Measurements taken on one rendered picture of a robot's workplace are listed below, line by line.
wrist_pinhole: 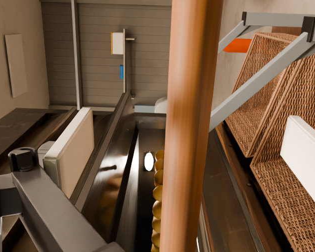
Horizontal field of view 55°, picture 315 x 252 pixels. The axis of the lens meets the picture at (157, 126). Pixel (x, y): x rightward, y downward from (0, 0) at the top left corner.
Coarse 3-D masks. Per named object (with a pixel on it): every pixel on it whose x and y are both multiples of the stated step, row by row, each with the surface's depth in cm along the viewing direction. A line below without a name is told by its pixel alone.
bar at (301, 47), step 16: (256, 16) 97; (272, 16) 97; (288, 16) 97; (304, 16) 56; (240, 32) 100; (304, 32) 55; (288, 48) 56; (304, 48) 55; (272, 64) 56; (288, 64) 56; (256, 80) 58; (240, 96) 59; (224, 112) 60; (208, 224) 36; (208, 240) 33
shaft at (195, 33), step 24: (192, 0) 17; (216, 0) 17; (192, 24) 17; (216, 24) 18; (192, 48) 18; (216, 48) 18; (168, 72) 20; (192, 72) 18; (168, 96) 20; (192, 96) 19; (168, 120) 20; (192, 120) 19; (168, 144) 21; (192, 144) 20; (168, 168) 21; (192, 168) 21; (168, 192) 22; (192, 192) 22; (168, 216) 23; (192, 216) 23; (168, 240) 24; (192, 240) 24
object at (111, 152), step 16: (128, 96) 166; (128, 112) 159; (112, 128) 121; (128, 128) 153; (112, 144) 114; (128, 144) 147; (96, 160) 97; (112, 160) 110; (96, 176) 88; (112, 176) 107; (80, 192) 80; (96, 192) 86; (112, 192) 105; (80, 208) 73; (96, 208) 85; (112, 208) 102; (96, 224) 83
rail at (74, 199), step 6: (120, 102) 155; (114, 114) 138; (108, 126) 124; (102, 138) 113; (96, 150) 104; (96, 156) 100; (90, 162) 96; (90, 168) 92; (84, 174) 89; (84, 180) 86; (78, 186) 83; (78, 192) 80; (72, 198) 78
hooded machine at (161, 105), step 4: (160, 100) 761; (164, 100) 749; (156, 104) 751; (160, 104) 745; (164, 104) 745; (156, 108) 748; (160, 108) 748; (164, 108) 748; (156, 112) 752; (160, 112) 751; (164, 112) 751
